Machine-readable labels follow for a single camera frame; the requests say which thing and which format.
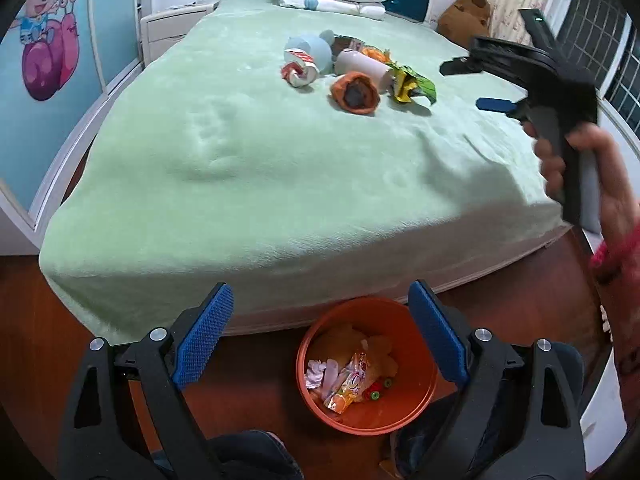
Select white nightstand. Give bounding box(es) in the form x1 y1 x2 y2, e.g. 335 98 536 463
139 2 219 64

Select orange and yellow snack packet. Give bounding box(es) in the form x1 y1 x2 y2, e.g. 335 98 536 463
323 352 371 414

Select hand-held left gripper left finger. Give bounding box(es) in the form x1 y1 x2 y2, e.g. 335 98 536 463
59 281 236 480

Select pale pink wrapper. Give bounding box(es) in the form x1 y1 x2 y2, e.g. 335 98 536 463
320 360 347 401

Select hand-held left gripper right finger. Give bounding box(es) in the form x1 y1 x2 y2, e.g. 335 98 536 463
407 280 587 480

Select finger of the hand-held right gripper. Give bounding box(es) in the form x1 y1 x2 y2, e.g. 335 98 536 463
476 97 522 116
439 59 476 76

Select brown plush toy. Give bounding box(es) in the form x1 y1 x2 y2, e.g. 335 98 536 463
437 0 494 44

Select yellow peel scraps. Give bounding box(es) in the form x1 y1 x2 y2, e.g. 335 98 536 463
324 324 399 377

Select crumpled white tissue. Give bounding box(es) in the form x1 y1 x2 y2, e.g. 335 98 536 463
305 358 329 389

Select blue cartoon wardrobe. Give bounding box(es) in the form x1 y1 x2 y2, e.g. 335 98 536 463
0 0 152 257

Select person's right hand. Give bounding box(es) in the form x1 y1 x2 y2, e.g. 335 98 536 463
523 122 640 263

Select orange plastic bucket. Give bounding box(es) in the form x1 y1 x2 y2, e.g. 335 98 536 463
295 297 441 436

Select small red and green wrapper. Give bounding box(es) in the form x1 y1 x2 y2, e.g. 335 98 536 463
362 380 394 404

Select white cylindrical bottle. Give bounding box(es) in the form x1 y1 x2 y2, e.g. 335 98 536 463
334 48 396 94

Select yellow and green snack packet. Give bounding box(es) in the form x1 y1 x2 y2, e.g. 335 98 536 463
387 62 438 106

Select orange bag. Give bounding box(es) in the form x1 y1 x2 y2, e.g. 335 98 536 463
329 72 382 115

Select dark torn packet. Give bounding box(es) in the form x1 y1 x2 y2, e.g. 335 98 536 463
332 34 366 54

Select white and red packet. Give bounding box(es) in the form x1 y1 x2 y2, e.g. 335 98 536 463
280 50 321 90

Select person's left leg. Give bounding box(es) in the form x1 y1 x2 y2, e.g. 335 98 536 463
206 429 304 480

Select barred window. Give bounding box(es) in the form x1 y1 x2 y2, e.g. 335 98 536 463
554 0 640 132

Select light blue plush toy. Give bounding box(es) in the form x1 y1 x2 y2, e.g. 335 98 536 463
284 29 336 75

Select bed with green blanket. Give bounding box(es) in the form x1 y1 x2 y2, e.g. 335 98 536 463
39 0 577 346

